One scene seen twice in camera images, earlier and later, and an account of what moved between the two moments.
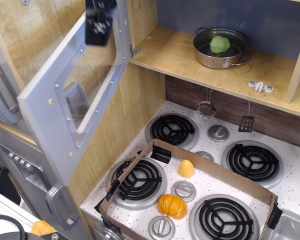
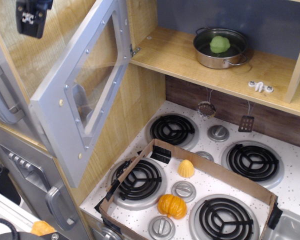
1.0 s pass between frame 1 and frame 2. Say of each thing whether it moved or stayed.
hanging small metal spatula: stayed
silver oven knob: stayed
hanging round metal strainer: stayed
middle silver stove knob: stayed
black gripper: moved
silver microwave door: moved
